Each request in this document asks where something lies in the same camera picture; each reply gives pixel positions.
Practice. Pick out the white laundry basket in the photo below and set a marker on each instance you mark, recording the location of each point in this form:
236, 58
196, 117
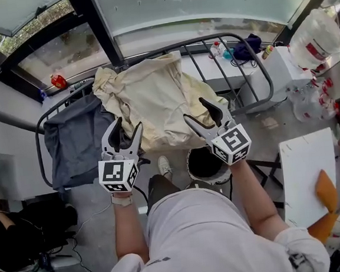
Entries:
203, 162

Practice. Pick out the person's left forearm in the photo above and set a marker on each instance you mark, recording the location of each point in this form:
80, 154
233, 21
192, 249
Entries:
129, 230

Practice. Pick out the grey pipe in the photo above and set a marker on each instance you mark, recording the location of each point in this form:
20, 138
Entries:
8, 115

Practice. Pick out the squat red bottle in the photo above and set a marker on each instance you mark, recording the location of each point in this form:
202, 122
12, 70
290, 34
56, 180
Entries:
58, 81

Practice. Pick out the cream yellow garment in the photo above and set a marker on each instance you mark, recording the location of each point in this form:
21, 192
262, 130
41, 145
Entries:
155, 98

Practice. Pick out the dark purple bag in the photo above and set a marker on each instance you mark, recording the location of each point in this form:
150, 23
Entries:
246, 48

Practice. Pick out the person's right forearm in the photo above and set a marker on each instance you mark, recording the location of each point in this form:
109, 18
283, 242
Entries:
258, 204

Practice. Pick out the white watch band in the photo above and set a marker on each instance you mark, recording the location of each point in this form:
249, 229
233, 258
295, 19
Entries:
122, 200

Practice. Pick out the teal object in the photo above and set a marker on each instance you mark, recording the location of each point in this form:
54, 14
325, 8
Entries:
228, 54

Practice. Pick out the small red label bottle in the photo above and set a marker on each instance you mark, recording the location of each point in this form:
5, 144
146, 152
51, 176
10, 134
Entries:
215, 50

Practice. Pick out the person's dark shorts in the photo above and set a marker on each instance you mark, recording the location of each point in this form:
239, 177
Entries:
163, 189

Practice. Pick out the large clear water bottle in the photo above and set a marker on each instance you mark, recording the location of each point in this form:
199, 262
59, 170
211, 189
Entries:
315, 39

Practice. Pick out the dark grey metal drying rack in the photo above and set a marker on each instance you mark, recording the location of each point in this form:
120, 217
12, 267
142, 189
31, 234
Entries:
269, 85

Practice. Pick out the person's left white shoe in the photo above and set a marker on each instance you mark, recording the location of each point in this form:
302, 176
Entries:
164, 167

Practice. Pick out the yellow green bottle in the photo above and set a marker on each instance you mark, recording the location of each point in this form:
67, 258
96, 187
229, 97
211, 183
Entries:
268, 52

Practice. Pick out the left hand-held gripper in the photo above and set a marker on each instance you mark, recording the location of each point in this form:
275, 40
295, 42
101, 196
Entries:
117, 172

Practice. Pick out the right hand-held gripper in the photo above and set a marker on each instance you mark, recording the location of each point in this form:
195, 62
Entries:
232, 143

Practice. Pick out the dark grey garment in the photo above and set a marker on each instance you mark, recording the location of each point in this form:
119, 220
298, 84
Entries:
75, 140

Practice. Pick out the blue cap bottle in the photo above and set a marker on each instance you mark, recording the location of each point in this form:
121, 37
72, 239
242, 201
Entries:
43, 96

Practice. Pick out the white water dispenser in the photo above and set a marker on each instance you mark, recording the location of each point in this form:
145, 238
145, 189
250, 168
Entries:
277, 75

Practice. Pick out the black window frame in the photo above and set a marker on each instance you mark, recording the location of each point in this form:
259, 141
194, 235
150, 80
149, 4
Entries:
98, 26

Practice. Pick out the white table with black legs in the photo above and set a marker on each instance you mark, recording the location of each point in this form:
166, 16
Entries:
306, 173

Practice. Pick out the person's white shirt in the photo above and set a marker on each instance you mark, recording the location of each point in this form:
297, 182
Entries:
208, 241

